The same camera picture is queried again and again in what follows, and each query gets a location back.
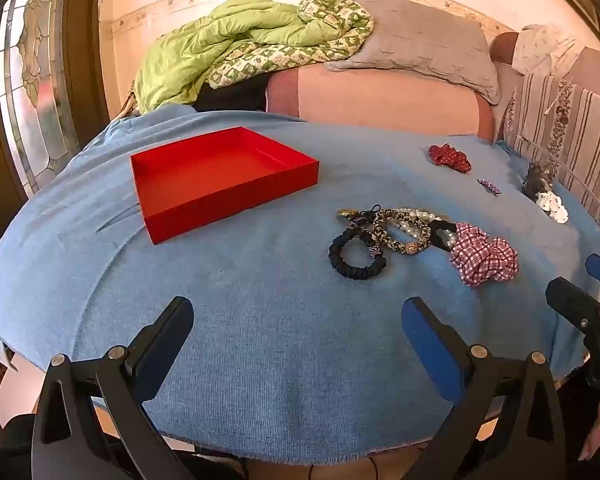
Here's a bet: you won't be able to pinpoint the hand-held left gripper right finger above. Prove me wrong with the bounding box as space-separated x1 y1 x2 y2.
401 296 567 480

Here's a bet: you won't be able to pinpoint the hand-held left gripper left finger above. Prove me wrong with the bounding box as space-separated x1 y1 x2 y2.
31 296 196 480

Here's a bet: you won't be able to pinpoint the red white checkered scrunchie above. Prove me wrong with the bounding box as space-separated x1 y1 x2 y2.
450 222 520 288

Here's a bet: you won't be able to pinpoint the black fuzzy hair tie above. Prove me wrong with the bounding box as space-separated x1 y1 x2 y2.
427 219 458 253

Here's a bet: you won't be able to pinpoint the leopard print bracelet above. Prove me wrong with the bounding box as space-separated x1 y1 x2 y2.
367 208 431 256

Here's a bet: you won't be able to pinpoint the black pleated scrunchie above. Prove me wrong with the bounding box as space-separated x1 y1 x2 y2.
328 227 385 279

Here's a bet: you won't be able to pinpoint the white pearl necklace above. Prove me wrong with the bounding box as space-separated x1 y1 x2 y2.
380 206 443 248

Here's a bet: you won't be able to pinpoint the red shallow box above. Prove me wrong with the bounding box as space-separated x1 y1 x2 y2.
130 126 321 246

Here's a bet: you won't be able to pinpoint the person's right hand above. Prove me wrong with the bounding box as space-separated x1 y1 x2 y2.
577 392 600 462

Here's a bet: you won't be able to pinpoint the blue knitted blanket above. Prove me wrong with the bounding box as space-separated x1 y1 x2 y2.
0 105 600 453

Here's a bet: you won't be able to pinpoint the striped floral sofa cushion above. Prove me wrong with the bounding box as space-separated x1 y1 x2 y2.
500 47 600 246

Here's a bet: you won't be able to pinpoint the red dotted scrunchie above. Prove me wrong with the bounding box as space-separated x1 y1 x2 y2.
427 143 472 174

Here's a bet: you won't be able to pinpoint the white printed cloth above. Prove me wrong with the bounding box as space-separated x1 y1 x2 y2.
511 23 578 78

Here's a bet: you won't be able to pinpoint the mauve cushion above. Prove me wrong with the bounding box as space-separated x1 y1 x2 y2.
489 31 523 76

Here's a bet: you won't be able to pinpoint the pink sofa cushion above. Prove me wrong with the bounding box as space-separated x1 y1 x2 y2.
265 65 496 143

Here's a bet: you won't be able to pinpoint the black cloth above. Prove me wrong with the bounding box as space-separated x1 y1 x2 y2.
192 75 281 113

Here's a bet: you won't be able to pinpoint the grey pillow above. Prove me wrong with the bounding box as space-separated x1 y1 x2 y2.
322 0 502 106

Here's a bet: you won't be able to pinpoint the stained glass window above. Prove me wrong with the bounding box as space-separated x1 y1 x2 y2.
0 0 81 196

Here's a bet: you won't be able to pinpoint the green patterned quilt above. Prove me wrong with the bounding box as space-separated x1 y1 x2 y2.
132 0 376 113

